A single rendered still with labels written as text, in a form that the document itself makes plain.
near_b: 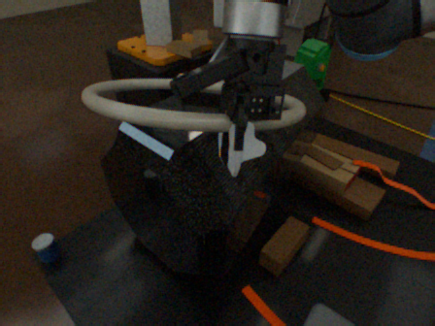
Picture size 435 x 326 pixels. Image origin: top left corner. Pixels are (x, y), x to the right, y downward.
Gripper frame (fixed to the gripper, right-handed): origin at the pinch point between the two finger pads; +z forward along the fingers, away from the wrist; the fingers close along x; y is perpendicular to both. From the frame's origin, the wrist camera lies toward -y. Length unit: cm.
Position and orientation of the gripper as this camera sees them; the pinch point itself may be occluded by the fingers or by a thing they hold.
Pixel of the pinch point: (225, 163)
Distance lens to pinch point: 50.8
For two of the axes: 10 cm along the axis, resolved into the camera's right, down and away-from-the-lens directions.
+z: -0.8, 9.2, 3.8
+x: -2.8, -3.8, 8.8
